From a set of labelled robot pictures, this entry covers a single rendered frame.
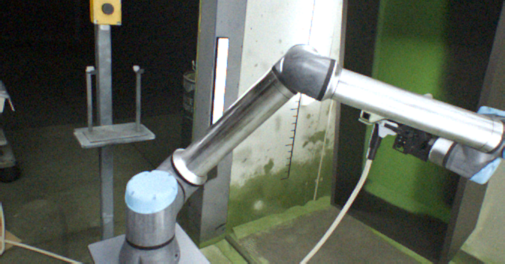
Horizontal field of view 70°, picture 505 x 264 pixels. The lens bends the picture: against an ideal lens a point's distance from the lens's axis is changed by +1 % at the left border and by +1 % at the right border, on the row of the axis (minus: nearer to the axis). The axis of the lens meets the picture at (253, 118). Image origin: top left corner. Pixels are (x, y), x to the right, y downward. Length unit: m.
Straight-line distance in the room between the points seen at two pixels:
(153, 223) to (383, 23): 1.40
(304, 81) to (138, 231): 0.64
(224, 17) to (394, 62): 0.88
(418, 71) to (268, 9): 0.83
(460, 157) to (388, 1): 0.93
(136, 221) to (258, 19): 1.26
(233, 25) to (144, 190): 1.07
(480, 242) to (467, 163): 1.46
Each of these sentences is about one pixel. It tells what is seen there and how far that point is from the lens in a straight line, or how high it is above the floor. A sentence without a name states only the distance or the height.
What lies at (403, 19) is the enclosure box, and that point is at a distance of 1.87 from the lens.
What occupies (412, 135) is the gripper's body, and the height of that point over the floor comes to 1.10.
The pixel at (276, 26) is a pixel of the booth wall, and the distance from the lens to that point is 2.07.
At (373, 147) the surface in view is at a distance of 1.35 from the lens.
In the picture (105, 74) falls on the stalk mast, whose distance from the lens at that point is 1.88.
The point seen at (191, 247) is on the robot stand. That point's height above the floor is 0.64.
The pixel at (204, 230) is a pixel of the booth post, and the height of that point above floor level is 0.13.
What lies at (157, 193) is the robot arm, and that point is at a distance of 1.08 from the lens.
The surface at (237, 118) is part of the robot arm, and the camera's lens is 1.10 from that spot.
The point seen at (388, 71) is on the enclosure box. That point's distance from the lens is 1.96.
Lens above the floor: 1.45
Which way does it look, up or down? 18 degrees down
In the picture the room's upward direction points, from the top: 6 degrees clockwise
